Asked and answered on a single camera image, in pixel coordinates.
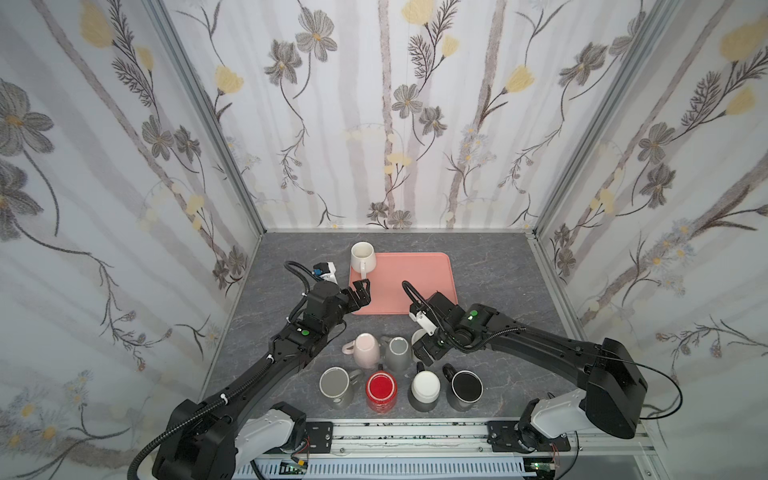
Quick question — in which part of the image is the cream ribbed mug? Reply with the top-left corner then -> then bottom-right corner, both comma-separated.
350,241 -> 377,279

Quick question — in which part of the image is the black mug white rim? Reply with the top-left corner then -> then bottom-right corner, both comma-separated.
442,363 -> 484,412

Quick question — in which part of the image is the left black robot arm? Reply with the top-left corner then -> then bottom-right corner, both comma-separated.
127,279 -> 371,479

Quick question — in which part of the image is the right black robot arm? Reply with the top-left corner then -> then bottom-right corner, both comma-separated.
408,292 -> 648,439

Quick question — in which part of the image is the small grey upside-down mug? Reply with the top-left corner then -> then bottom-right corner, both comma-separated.
381,336 -> 412,373

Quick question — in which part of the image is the pink upside-down mug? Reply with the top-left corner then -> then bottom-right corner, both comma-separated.
342,333 -> 381,370

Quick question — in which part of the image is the grey mug white base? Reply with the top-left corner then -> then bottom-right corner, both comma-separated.
408,361 -> 441,412

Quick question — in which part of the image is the red upside-down mug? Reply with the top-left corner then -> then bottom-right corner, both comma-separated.
365,368 -> 398,414

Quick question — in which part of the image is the large grey upside-down mug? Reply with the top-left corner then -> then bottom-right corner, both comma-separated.
319,366 -> 363,409

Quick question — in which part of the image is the pink rectangular tray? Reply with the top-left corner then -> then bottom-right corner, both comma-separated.
349,251 -> 460,317

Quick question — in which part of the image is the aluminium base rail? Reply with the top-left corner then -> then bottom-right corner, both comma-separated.
233,418 -> 661,480

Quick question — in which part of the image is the white slotted cable duct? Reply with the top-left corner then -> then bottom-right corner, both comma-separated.
234,458 -> 537,479

